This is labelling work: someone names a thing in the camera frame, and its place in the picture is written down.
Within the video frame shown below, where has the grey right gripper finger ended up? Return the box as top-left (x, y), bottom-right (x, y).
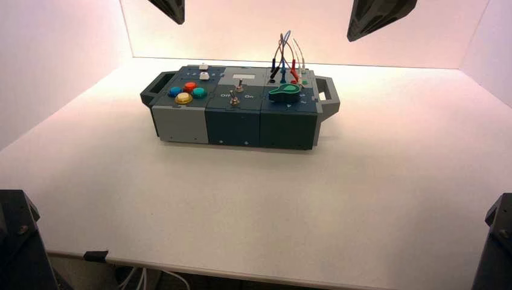
top-left (347, 0), bottom-right (418, 42)

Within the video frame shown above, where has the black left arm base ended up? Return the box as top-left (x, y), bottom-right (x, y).
top-left (0, 190), bottom-right (61, 290)

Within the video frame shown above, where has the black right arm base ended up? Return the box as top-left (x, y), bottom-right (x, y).
top-left (472, 193), bottom-right (512, 290)

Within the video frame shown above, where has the black table edge clamp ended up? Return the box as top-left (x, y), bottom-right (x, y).
top-left (83, 251), bottom-right (109, 264)

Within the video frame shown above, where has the black green rotary knob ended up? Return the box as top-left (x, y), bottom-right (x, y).
top-left (268, 83), bottom-right (302, 104)

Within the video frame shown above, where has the black patch cable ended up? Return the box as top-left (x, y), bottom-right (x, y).
top-left (269, 34), bottom-right (286, 83)

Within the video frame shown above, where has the red patch cable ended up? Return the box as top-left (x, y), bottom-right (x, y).
top-left (275, 37), bottom-right (301, 83)

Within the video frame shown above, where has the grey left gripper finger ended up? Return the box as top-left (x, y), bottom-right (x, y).
top-left (148, 0), bottom-right (185, 25)

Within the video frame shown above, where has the white patch cable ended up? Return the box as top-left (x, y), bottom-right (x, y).
top-left (292, 37), bottom-right (308, 75)

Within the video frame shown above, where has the blue grey task box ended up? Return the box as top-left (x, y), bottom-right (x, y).
top-left (139, 65), bottom-right (341, 151)

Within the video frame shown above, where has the blue patch cable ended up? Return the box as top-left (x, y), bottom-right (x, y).
top-left (279, 30), bottom-right (292, 84)

